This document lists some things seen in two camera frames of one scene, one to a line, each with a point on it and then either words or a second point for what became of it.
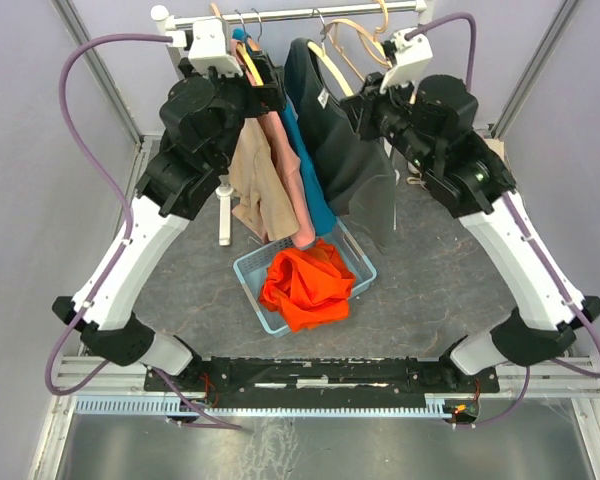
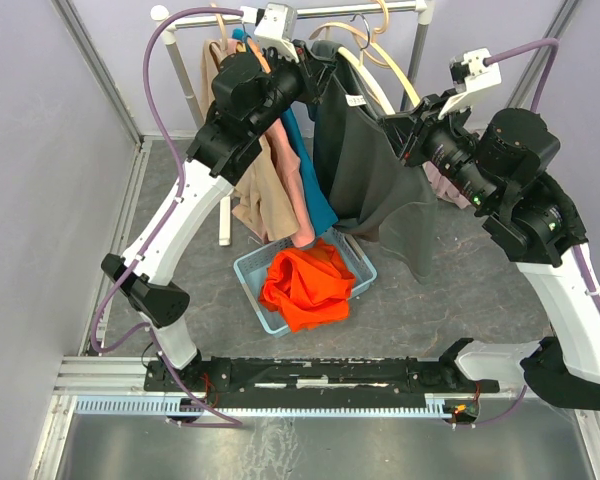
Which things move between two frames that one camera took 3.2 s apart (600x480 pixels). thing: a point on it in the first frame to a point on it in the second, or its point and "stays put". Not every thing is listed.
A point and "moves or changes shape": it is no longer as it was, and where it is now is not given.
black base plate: x=322 y=377 stays put
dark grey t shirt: x=357 y=176 moves or changes shape
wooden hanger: x=371 y=42 moves or changes shape
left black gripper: x=270 y=97 to x=316 y=74
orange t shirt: x=309 y=285 stays put
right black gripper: x=364 y=107 to x=399 y=128
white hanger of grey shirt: x=320 y=51 to x=358 y=66
